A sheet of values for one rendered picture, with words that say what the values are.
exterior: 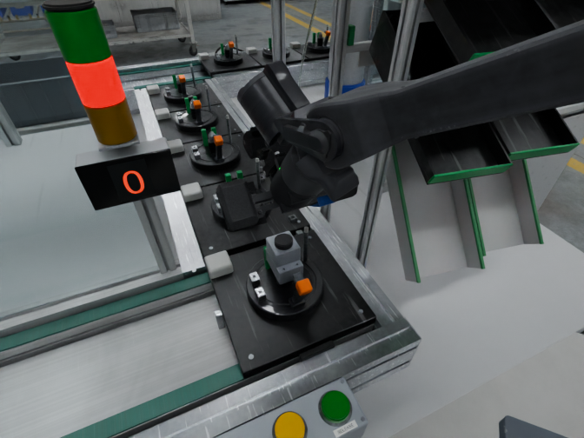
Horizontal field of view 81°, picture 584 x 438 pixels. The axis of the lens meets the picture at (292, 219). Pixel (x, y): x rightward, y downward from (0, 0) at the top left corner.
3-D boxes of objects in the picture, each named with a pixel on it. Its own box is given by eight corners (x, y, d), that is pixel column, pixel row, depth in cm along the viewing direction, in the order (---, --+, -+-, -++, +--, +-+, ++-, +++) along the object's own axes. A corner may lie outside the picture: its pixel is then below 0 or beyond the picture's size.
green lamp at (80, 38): (113, 60, 38) (96, 10, 35) (63, 66, 37) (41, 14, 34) (110, 49, 42) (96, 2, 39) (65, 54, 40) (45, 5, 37)
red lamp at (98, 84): (127, 103, 42) (113, 61, 38) (82, 110, 40) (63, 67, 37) (124, 89, 45) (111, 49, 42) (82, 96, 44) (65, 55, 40)
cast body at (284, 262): (303, 276, 58) (304, 248, 53) (279, 285, 56) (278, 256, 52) (283, 244, 63) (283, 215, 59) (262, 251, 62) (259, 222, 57)
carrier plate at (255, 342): (374, 322, 60) (377, 315, 58) (243, 380, 52) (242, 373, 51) (313, 235, 76) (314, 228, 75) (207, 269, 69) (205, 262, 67)
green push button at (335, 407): (354, 418, 48) (355, 412, 47) (328, 431, 47) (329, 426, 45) (339, 391, 51) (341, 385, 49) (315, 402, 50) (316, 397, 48)
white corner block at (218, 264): (235, 278, 67) (233, 264, 64) (212, 286, 66) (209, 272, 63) (228, 262, 70) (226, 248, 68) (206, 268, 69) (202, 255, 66)
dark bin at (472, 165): (502, 173, 52) (539, 144, 46) (427, 185, 50) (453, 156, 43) (434, 45, 63) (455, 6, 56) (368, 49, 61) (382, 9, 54)
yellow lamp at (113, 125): (139, 141, 45) (127, 104, 42) (97, 149, 43) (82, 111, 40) (136, 125, 48) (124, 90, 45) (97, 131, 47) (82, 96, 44)
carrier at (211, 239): (310, 231, 77) (312, 186, 69) (205, 264, 70) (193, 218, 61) (271, 176, 94) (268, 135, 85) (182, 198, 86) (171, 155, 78)
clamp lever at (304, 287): (304, 302, 57) (313, 288, 51) (294, 307, 57) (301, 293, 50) (296, 283, 59) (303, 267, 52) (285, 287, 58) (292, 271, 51)
